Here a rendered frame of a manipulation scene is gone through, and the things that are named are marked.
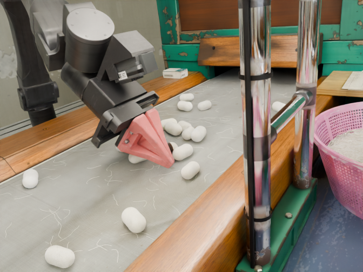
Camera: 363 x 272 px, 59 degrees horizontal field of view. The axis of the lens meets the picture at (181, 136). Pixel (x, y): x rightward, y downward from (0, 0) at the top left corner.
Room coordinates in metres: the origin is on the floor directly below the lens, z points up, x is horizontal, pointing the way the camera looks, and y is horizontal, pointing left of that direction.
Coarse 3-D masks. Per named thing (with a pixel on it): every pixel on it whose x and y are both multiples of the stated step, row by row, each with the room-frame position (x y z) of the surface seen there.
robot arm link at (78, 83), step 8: (64, 64) 0.46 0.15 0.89; (64, 72) 0.46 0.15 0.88; (72, 72) 0.45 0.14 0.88; (80, 72) 0.45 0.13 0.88; (96, 72) 0.45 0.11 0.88; (64, 80) 0.46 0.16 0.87; (72, 80) 0.45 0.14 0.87; (80, 80) 0.45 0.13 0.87; (88, 80) 0.44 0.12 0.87; (72, 88) 0.45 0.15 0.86; (80, 88) 0.44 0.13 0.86; (80, 96) 0.45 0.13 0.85
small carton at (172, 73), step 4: (172, 68) 0.91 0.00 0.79; (164, 72) 0.88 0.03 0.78; (168, 72) 0.88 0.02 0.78; (172, 72) 0.87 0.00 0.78; (176, 72) 0.86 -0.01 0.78; (180, 72) 0.85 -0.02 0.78; (184, 72) 0.87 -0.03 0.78; (164, 76) 0.88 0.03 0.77; (168, 76) 0.88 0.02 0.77; (172, 76) 0.87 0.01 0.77; (176, 76) 0.86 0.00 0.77; (180, 76) 0.85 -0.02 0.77; (184, 76) 0.86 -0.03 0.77
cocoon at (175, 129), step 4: (168, 124) 0.53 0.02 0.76; (172, 124) 0.53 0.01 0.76; (176, 124) 0.53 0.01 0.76; (168, 128) 0.53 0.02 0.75; (172, 128) 0.52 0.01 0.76; (176, 128) 0.52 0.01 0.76; (180, 128) 0.52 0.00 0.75; (168, 132) 0.53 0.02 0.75; (172, 132) 0.52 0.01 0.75; (176, 132) 0.52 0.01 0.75; (180, 132) 0.52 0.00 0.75
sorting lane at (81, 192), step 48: (240, 96) 0.72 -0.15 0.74; (288, 96) 0.67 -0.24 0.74; (192, 144) 0.48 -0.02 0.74; (240, 144) 0.46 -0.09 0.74; (0, 192) 0.40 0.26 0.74; (48, 192) 0.38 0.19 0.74; (96, 192) 0.37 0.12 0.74; (144, 192) 0.35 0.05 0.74; (192, 192) 0.34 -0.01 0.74; (0, 240) 0.29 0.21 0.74; (48, 240) 0.28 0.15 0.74; (96, 240) 0.27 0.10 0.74; (144, 240) 0.26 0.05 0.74
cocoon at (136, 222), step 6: (126, 210) 0.29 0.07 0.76; (132, 210) 0.29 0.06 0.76; (126, 216) 0.28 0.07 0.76; (132, 216) 0.28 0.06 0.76; (138, 216) 0.28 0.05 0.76; (126, 222) 0.28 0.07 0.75; (132, 222) 0.27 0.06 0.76; (138, 222) 0.27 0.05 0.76; (144, 222) 0.27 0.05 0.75; (132, 228) 0.27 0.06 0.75; (138, 228) 0.27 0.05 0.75; (144, 228) 0.27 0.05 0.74
